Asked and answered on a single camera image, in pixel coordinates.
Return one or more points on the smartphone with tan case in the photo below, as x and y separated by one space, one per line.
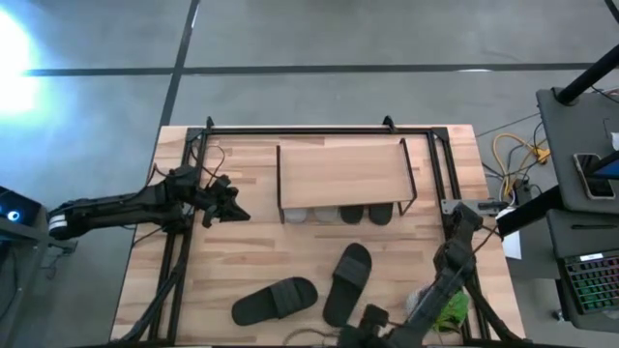
592 179

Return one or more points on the black desk bar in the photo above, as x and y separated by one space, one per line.
527 212

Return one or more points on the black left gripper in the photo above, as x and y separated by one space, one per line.
215 198

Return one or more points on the dark grey desk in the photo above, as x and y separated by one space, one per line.
580 237

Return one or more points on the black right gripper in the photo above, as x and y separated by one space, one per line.
372 316

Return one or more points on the white paper slip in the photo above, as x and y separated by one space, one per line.
615 141

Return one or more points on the black device blue screen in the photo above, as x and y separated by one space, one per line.
610 169

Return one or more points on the black round pole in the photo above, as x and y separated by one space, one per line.
587 77

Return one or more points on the white paper sheet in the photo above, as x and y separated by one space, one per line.
511 244

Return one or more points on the grey metal plate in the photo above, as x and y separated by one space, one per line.
452 207

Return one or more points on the wooden shelf black metal frame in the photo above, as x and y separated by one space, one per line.
345 174

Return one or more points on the grey rubber slide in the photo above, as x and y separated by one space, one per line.
296 216
326 215

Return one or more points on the black aluminium rig frame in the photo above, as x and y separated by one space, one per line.
314 130

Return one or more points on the grey side table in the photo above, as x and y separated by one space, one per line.
566 140

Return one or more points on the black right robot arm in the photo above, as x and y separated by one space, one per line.
450 270

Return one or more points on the grey metal stand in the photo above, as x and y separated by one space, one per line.
29 237

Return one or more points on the black power strip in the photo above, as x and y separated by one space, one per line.
522 191

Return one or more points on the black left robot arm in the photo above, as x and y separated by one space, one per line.
121 210

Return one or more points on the black device with blue light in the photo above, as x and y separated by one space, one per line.
17 205

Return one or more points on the potted green plant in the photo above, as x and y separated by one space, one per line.
457 311

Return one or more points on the black rubber slide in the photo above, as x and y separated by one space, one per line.
348 285
381 215
352 215
273 302

